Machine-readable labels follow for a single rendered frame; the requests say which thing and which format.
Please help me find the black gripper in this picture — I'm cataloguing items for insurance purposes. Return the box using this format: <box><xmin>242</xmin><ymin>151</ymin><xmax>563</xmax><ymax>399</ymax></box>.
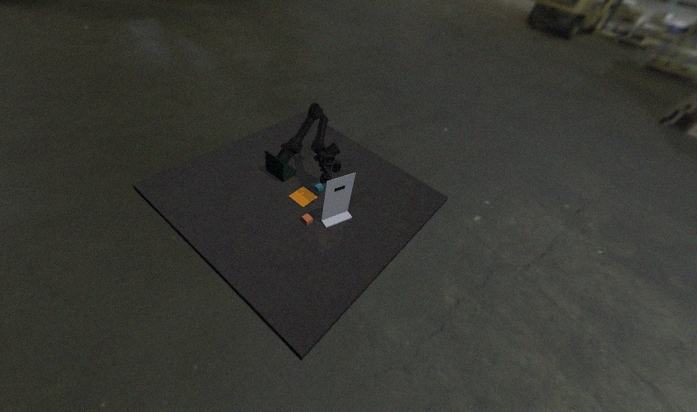
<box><xmin>319</xmin><ymin>154</ymin><xmax>335</xmax><ymax>183</ymax></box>

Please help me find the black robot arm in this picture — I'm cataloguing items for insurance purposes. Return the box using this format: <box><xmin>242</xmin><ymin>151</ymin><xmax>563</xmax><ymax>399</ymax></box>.
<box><xmin>276</xmin><ymin>103</ymin><xmax>342</xmax><ymax>172</ymax></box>

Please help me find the dark grey panel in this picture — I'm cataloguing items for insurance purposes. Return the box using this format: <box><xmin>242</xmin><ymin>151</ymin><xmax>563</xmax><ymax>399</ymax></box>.
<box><xmin>321</xmin><ymin>172</ymin><xmax>356</xmax><ymax>228</ymax></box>

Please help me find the orange flat square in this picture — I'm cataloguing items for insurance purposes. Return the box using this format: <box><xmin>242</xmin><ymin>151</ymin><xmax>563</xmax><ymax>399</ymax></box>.
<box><xmin>289</xmin><ymin>187</ymin><xmax>318</xmax><ymax>207</ymax></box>

